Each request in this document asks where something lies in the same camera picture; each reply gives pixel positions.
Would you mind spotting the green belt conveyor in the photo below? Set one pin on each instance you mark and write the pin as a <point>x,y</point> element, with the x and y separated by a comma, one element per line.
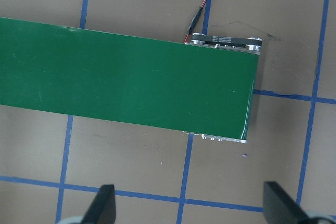
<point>131,82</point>

